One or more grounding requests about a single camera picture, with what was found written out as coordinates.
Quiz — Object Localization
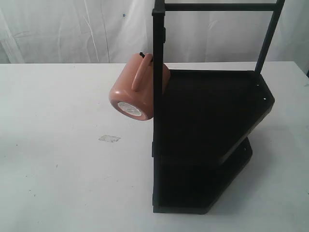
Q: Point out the white backdrop cloth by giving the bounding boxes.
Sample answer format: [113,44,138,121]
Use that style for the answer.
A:
[0,0,309,65]

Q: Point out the pink ceramic mug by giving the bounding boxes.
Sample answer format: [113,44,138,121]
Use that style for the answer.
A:
[108,53,170,121]

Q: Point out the clear tape piece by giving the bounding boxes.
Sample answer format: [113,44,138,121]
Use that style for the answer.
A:
[98,134,121,143]

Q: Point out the black two-tier shelf rack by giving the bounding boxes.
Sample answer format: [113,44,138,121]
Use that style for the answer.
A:
[152,0,284,214]

